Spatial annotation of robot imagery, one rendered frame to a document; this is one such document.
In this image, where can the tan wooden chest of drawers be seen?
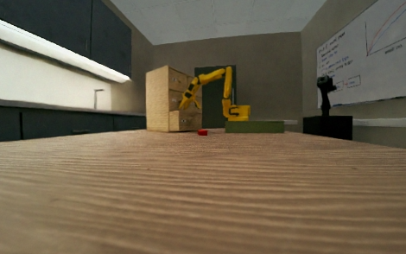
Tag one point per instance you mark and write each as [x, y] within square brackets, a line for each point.
[157, 99]

